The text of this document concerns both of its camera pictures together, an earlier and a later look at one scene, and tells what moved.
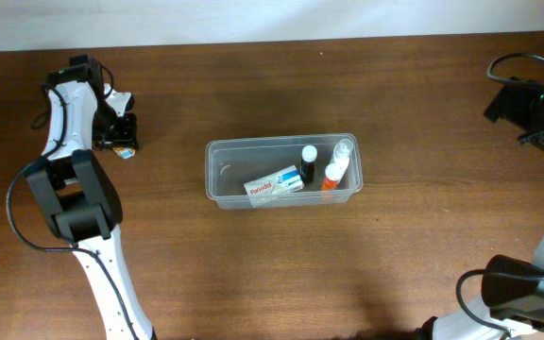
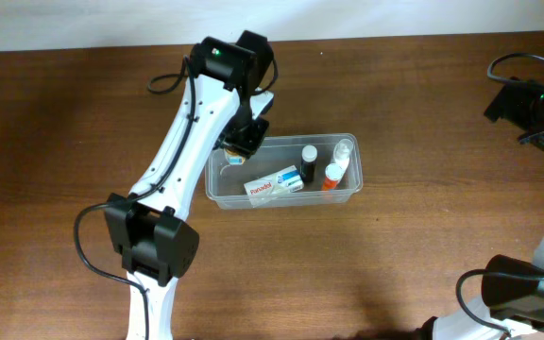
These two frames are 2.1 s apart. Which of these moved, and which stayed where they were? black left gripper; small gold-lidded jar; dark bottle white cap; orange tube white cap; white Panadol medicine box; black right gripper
Moved: small gold-lidded jar; black left gripper
Stayed: orange tube white cap; black right gripper; white Panadol medicine box; dark bottle white cap
